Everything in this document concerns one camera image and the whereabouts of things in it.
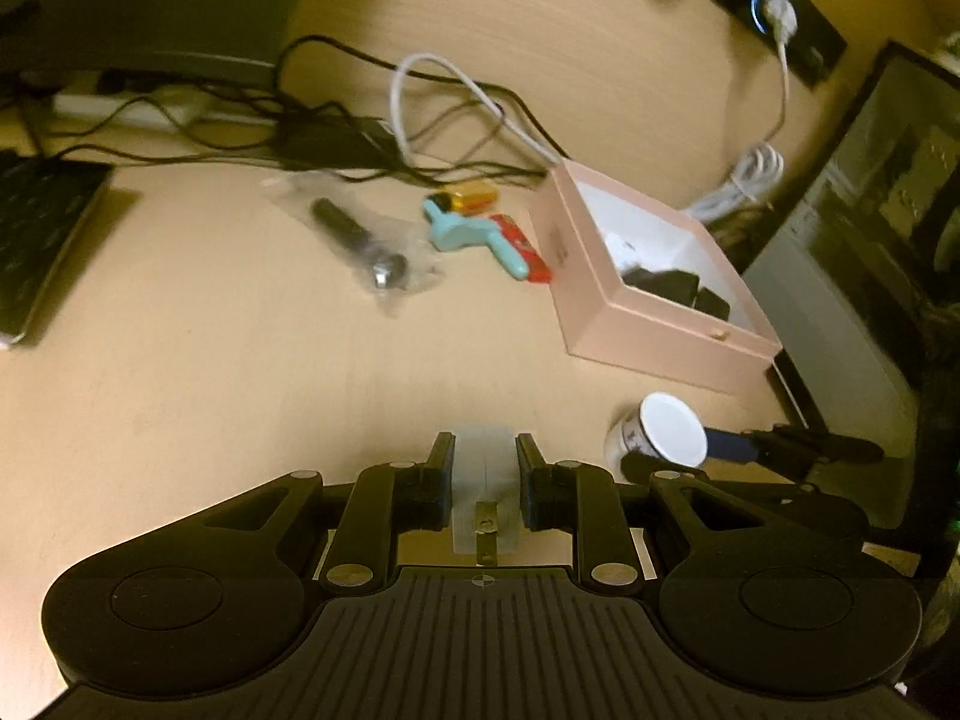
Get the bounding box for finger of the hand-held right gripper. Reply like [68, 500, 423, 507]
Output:
[621, 453, 871, 541]
[701, 424, 887, 478]

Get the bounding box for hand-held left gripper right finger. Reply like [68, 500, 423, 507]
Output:
[516, 432, 760, 590]

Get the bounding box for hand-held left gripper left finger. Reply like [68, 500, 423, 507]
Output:
[201, 431, 457, 592]

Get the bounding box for small white cup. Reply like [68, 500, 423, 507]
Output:
[604, 392, 708, 477]

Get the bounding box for white cube charger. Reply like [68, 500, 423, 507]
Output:
[450, 426, 526, 567]

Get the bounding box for pink cardboard box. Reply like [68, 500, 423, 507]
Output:
[529, 160, 783, 396]

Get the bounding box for red packet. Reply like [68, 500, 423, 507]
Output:
[489, 214, 552, 284]

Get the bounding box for teal plastic tool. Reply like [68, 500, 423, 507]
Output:
[424, 197, 530, 281]

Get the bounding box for black metal-tipped tool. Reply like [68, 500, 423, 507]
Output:
[311, 199, 408, 290]

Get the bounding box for yellow battery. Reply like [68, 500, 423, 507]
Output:
[437, 186, 498, 212]

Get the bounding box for computer case with glass side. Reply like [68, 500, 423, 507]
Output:
[739, 41, 960, 451]

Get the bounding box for black power brick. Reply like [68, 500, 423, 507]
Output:
[281, 116, 392, 170]

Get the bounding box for white power strip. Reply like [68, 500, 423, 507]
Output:
[52, 86, 280, 130]

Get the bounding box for black keyboard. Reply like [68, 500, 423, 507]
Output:
[0, 150, 113, 347]

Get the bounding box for black monitor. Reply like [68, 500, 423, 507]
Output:
[0, 0, 317, 85]

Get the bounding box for bundled white cable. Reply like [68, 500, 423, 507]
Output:
[684, 0, 799, 227]

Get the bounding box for white looped cable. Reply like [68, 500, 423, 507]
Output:
[390, 52, 563, 167]

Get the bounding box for black cable tangle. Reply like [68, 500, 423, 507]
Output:
[15, 34, 572, 190]

